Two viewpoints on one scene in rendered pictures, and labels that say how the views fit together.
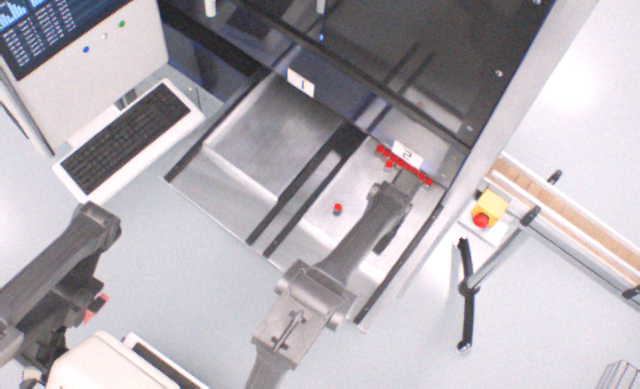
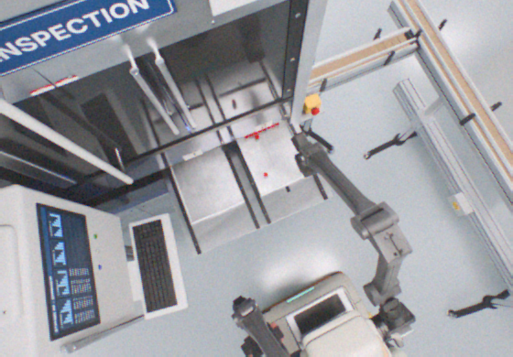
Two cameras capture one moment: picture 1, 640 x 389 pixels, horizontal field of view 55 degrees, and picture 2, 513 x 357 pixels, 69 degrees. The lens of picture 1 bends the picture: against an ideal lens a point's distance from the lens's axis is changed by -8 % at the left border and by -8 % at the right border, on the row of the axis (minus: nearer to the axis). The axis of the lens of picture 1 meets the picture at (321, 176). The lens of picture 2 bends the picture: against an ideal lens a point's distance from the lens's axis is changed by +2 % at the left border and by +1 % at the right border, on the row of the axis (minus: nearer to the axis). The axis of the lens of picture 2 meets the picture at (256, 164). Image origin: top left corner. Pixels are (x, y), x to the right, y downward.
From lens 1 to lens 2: 0.49 m
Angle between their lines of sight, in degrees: 18
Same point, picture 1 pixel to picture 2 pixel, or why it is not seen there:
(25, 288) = not seen: outside the picture
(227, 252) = not seen: hidden behind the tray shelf
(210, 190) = (218, 232)
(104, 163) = (164, 285)
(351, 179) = (252, 158)
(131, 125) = (149, 257)
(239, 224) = (245, 227)
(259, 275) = not seen: hidden behind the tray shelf
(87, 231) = (258, 320)
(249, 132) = (197, 195)
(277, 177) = (230, 194)
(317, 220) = (264, 188)
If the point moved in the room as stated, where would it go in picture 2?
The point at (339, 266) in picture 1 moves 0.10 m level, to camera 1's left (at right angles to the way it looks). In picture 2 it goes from (362, 200) to (342, 229)
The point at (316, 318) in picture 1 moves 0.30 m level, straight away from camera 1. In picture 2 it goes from (393, 228) to (309, 150)
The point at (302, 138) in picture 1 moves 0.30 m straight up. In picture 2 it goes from (216, 170) to (206, 152)
